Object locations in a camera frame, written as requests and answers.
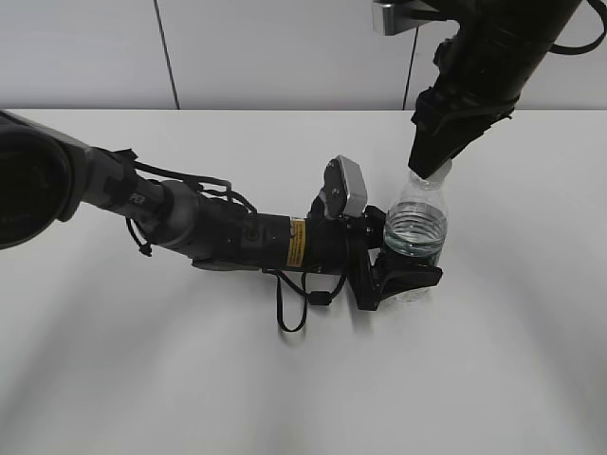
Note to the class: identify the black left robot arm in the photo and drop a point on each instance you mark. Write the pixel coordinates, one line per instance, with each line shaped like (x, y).
(46, 175)

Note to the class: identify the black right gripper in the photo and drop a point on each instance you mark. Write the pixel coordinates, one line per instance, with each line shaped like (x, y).
(483, 69)

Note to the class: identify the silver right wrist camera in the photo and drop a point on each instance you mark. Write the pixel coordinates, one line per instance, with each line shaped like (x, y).
(394, 17)

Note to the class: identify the clear water bottle green label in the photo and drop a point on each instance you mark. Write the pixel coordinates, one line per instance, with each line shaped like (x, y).
(417, 221)

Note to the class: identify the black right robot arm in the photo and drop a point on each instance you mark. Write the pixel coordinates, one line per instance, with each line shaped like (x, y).
(558, 11)

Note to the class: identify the white green bottle cap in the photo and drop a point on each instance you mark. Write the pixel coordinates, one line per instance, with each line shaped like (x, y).
(439, 176)

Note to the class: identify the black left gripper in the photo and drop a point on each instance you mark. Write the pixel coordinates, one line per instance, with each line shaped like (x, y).
(341, 247)

